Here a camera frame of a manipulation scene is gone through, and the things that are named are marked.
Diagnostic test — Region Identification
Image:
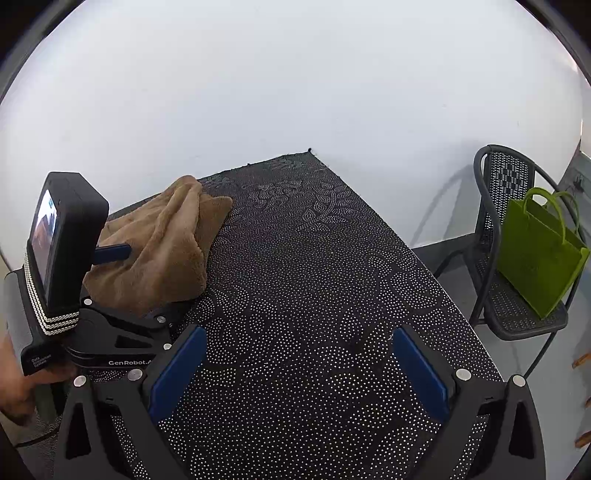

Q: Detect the black mesh metal chair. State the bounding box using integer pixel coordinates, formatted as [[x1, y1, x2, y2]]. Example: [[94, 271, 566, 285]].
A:
[[434, 144, 583, 384]]

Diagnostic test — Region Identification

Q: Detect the brown fleece cloth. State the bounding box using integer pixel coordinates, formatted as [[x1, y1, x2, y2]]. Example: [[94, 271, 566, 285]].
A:
[[83, 174, 234, 319]]

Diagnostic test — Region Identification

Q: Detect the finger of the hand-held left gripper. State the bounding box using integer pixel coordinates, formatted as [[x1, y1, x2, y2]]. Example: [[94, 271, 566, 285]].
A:
[[95, 244, 132, 265], [81, 298, 185, 354]]

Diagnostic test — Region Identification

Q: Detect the person's left hand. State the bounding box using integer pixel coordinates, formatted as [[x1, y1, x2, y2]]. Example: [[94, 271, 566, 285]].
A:
[[0, 335, 75, 423]]

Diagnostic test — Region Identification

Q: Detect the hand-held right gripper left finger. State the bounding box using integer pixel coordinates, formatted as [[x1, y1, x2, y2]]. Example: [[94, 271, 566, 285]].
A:
[[54, 325, 208, 480]]

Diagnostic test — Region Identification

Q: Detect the black patterned tablecloth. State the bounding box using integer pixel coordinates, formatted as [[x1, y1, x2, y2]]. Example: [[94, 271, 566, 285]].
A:
[[18, 150, 504, 480]]

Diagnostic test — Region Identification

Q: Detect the black cable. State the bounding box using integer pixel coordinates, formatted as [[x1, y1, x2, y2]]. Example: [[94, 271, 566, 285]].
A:
[[14, 418, 63, 449]]

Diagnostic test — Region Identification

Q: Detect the green felt tote bag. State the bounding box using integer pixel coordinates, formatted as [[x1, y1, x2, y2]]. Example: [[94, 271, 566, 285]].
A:
[[496, 187, 591, 320]]

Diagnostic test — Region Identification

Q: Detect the wooden rack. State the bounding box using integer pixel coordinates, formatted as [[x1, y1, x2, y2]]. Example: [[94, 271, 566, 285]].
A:
[[573, 353, 591, 448]]

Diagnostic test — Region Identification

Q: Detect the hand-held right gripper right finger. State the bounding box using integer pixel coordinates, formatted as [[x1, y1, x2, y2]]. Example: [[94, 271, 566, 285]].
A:
[[392, 327, 546, 480]]

